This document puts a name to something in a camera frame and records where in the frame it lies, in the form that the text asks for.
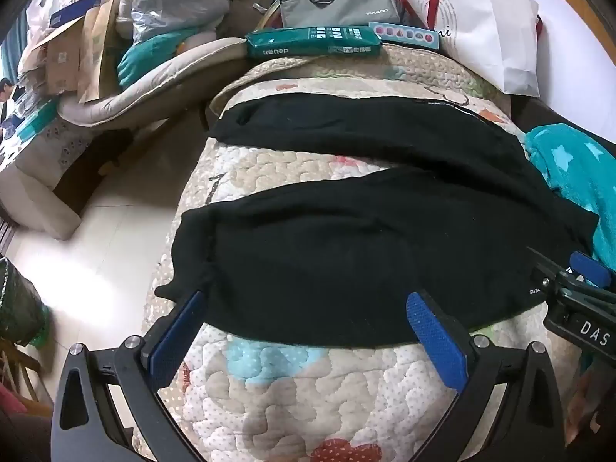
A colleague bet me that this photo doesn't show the light blue shapes box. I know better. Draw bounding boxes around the light blue shapes box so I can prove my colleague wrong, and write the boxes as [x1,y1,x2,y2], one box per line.
[368,22,441,51]

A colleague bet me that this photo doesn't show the blue cardboard box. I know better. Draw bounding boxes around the blue cardboard box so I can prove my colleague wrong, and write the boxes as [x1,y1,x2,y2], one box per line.
[49,0,104,27]

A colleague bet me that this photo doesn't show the grey folded mattress pad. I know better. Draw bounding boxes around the grey folded mattress pad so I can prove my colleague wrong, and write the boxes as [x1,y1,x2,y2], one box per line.
[58,38,251,128]

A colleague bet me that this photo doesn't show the clear plastic bag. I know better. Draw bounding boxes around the clear plastic bag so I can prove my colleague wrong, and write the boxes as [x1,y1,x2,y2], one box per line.
[131,0,231,44]

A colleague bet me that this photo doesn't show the quilted heart print blanket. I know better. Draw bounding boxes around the quilted heart print blanket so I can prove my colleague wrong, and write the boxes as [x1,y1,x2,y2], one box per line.
[132,45,583,462]

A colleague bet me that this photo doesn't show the stack of teal boxes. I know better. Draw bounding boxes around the stack of teal boxes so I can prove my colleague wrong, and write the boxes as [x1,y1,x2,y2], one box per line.
[14,99,61,142]

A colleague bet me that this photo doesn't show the grey patterned mattress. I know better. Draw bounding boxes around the grey patterned mattress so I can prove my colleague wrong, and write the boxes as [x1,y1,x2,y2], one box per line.
[0,101,136,241]

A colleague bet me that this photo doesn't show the white bundled bedding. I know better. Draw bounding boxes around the white bundled bedding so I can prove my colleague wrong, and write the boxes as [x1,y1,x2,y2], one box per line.
[118,0,159,39]

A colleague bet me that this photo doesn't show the green paper ream package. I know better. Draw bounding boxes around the green paper ream package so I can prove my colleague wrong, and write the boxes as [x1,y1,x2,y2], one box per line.
[245,25,383,61]

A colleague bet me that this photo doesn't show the white plastic bag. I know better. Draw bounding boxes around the white plastic bag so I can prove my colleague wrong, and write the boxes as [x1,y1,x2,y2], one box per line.
[24,0,61,49]

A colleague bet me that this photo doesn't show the teal star print blanket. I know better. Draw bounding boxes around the teal star print blanket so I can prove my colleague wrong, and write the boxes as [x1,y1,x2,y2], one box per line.
[522,124,616,376]

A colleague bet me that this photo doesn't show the white paper bag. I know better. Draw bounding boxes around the white paper bag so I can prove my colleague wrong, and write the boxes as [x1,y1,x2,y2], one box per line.
[397,0,542,97]

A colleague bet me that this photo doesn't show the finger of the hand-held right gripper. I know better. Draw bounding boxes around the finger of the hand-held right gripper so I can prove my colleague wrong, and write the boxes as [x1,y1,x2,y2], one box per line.
[526,246,564,301]
[558,251,616,301]

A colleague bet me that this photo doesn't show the open cardboard box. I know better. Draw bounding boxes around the open cardboard box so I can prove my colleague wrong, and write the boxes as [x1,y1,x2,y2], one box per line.
[19,17,85,99]

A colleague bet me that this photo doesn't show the black pants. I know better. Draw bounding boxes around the black pants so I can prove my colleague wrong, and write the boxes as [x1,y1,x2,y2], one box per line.
[154,94,600,347]

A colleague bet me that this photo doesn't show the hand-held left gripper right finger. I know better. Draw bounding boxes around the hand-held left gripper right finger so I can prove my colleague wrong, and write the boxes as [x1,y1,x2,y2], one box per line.
[405,290,569,462]

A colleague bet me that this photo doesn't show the teal curtain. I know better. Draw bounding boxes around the teal curtain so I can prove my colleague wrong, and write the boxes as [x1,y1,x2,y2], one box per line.
[0,24,25,87]

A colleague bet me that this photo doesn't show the brown paper bag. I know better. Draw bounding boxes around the brown paper bag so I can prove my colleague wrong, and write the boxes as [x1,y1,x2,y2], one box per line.
[77,0,121,104]

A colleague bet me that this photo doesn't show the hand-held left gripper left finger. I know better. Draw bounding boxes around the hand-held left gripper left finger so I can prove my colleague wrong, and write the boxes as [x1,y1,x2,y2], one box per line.
[50,290,208,462]

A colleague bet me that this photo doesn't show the brown cushion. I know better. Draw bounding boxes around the brown cushion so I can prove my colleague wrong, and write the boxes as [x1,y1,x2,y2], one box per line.
[224,0,290,39]

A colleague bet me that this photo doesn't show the green trash bin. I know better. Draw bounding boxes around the green trash bin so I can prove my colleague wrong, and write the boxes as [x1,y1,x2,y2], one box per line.
[0,255,49,345]

